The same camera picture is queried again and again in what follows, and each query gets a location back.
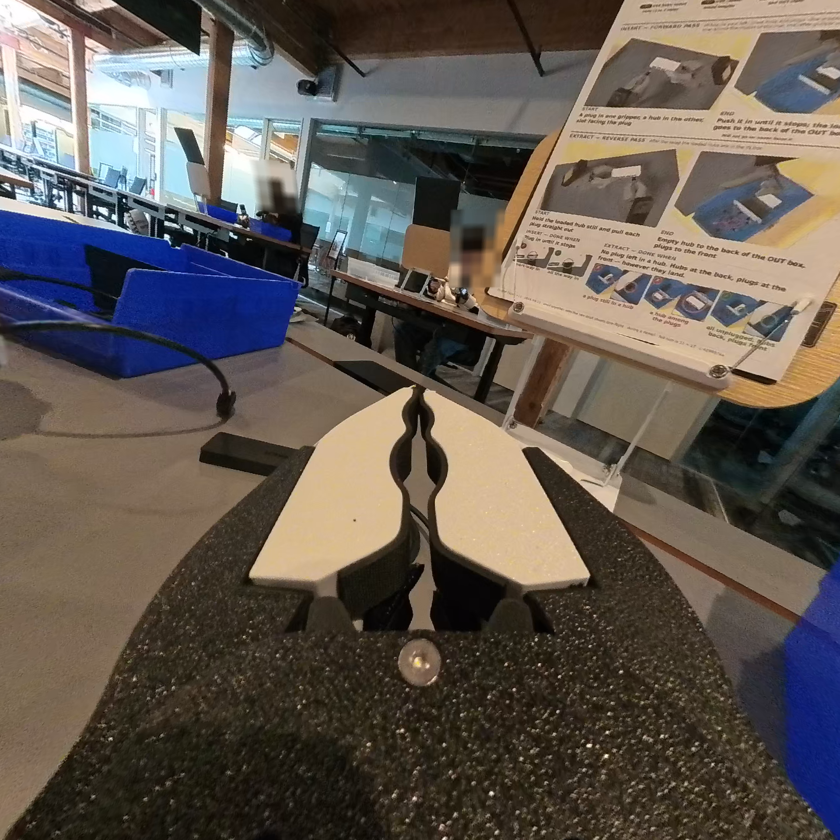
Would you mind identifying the wooden pillar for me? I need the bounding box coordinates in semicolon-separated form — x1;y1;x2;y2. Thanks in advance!
67;29;91;176
202;18;236;206

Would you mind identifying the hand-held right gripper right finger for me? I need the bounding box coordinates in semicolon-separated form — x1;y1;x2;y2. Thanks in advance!
422;388;593;626

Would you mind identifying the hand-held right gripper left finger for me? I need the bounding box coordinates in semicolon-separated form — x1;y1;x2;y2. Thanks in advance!
249;386;424;623

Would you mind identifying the grey usb hub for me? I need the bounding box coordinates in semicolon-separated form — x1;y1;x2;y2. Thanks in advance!
198;431;294;478

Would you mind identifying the black desk mat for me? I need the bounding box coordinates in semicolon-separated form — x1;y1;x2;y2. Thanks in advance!
332;359;416;391

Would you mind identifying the wooden clipboard with instruction sheet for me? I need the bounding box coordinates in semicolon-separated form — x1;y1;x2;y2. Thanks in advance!
500;0;840;409

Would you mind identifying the brown topped work table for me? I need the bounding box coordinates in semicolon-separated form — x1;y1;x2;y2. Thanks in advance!
164;203;309;263
328;266;534;403

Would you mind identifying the black hanging screen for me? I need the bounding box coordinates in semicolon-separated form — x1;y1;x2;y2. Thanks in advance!
113;0;202;58

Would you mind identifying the silver ceiling duct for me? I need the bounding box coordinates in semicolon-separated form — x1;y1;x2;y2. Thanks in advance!
94;23;274;72

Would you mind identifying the cardboard panel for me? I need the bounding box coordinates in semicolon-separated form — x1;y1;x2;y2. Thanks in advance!
400;223;455;278

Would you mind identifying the display board on stand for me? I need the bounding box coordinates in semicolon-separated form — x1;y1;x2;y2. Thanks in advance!
172;126;215;199

